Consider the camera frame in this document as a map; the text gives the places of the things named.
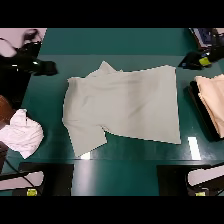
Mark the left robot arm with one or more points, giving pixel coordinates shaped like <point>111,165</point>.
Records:
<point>18,64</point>

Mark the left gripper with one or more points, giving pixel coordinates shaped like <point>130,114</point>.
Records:
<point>47,68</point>

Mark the white garment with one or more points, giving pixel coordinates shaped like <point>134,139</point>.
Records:
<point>22,133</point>

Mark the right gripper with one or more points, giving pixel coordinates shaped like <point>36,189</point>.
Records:
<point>190,61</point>

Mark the pale grey T-shirt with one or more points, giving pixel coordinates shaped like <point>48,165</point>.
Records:
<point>126,106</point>

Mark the peach garment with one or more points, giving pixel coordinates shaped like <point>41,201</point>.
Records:
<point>213,100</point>

